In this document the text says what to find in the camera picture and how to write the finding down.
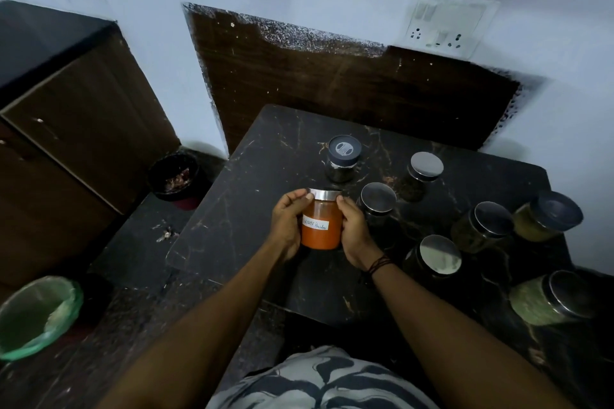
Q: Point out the person's right hand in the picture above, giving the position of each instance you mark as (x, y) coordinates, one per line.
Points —
(356, 233)

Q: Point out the person's left hand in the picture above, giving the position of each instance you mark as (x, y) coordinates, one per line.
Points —
(283, 227)

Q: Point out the person's right thumb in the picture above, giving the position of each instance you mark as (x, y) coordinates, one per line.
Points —
(343, 208)

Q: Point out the person's left thumb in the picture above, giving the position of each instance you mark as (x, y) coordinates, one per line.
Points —
(301, 206)

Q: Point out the orange spice glass jar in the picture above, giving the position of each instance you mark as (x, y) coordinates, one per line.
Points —
(321, 221)

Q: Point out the person's left forearm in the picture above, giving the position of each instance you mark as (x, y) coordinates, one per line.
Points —
(199, 337)

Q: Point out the person's right forearm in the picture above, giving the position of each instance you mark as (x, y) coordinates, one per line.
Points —
(460, 341)

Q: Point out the steel lid dark spice jar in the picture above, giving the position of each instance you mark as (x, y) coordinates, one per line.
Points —
(418, 175)
(379, 210)
(434, 257)

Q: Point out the black plastic lid glass jar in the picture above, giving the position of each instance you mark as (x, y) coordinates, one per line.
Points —
(342, 158)

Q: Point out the dark thread wristband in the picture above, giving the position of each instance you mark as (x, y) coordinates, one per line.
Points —
(379, 264)

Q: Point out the black waste bin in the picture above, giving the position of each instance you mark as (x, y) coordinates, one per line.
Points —
(176, 179)

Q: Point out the steel lid green spice jar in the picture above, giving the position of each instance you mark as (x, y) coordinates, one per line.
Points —
(481, 227)

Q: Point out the grey patterned shirt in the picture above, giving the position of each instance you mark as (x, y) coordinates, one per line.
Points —
(321, 382)

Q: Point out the black lid yellow spice jar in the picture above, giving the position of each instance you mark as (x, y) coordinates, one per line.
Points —
(547, 217)

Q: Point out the large green herb jar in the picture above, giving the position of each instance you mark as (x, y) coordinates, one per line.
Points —
(551, 298)

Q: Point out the brown wooden cabinet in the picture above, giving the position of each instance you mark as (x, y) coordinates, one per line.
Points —
(72, 135)

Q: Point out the bin with green liner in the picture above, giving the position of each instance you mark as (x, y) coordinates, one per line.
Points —
(37, 316)

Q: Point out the dark wooden wall panel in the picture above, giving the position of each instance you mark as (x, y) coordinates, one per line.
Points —
(345, 87)

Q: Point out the white wall switch socket panel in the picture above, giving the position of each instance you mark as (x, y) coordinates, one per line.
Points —
(446, 26)

